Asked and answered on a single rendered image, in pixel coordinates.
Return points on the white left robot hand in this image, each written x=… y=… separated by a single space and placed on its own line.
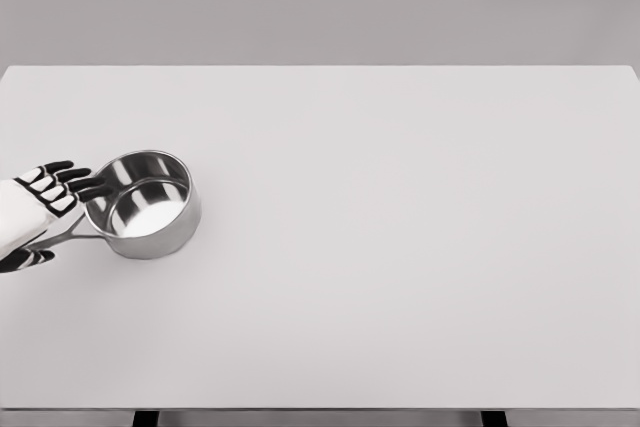
x=22 y=212

